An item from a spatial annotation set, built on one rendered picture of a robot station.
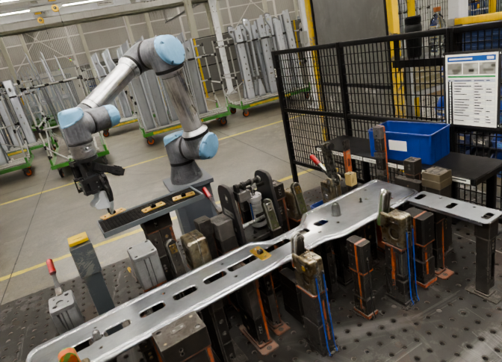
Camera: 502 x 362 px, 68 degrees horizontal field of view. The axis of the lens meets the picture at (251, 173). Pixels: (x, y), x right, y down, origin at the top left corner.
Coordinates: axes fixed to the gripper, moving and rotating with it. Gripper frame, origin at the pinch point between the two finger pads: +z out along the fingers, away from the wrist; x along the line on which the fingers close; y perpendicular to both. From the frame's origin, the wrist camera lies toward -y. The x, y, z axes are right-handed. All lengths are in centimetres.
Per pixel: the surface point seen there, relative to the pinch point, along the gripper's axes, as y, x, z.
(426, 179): -91, 70, 18
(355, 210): -65, 54, 21
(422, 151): -107, 63, 13
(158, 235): -10.7, 6.0, 14.9
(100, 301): 14.0, -1.2, 29.9
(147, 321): 13.5, 34.8, 21.5
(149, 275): 3.5, 20.8, 18.0
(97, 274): 11.8, -0.6, 19.6
